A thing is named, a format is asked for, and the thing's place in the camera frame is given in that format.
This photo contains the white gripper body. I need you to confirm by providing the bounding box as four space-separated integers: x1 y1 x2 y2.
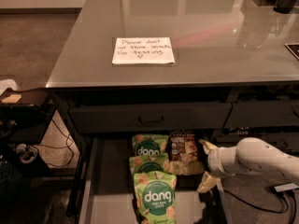
207 147 242 178

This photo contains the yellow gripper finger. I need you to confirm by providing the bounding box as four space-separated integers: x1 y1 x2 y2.
197 172 220 193
199 139 218 155

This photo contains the brown chip bag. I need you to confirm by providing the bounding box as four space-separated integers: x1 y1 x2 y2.
167 130 205 175

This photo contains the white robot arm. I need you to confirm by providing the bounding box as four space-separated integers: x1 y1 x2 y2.
197 137 299 193

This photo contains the front green dang chip bag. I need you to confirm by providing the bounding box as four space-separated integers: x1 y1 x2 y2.
134 171 177 224

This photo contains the green dang chip bag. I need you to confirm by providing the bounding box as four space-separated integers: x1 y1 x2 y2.
129 153 169 175
134 171 177 224
132 133 168 156

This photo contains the top right drawer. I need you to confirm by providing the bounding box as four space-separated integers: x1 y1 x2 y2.
225 100 299 128

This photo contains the rear green dang chip bag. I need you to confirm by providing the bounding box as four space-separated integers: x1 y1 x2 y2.
132 133 168 156

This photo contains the middle green dang chip bag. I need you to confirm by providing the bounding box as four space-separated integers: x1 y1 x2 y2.
129 153 169 175

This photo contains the open middle drawer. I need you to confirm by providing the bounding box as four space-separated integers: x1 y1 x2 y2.
78 135 233 224

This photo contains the closed top left drawer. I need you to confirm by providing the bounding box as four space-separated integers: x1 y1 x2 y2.
69 103 231 133

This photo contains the grey power strip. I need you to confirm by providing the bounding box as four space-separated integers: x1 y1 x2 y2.
270 183 299 193

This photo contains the white handwritten paper note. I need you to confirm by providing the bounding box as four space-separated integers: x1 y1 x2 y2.
112 37 175 65

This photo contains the round silver device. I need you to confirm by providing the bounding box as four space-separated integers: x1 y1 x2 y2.
16 144 38 164

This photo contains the black side cart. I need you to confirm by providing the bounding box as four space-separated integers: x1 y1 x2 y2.
0 88 56 176

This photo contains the black power cable right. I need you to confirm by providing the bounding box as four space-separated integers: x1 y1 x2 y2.
223 189 297 224

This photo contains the black floor cable left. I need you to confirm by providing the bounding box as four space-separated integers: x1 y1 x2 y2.
33 109 76 169

